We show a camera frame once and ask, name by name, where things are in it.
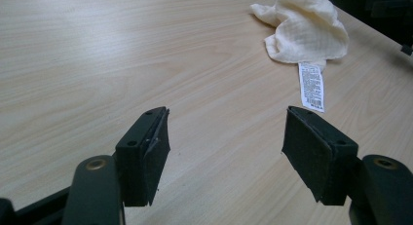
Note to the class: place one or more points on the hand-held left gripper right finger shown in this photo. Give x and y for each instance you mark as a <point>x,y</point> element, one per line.
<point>311,153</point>

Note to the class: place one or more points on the cream muslin cloth with label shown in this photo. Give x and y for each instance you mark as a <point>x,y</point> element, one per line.
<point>305,30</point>

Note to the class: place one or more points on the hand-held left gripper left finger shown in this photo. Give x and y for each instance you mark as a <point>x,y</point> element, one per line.
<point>142,160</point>

